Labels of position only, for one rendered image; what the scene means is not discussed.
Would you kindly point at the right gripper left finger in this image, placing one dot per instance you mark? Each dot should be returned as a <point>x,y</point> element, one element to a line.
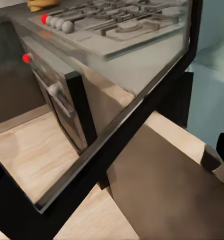
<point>8,149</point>

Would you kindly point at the oven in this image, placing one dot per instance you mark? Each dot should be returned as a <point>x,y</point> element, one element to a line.
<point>103,182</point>

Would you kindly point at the microwave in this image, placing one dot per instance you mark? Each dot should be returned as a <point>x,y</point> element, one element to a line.
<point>78,78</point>

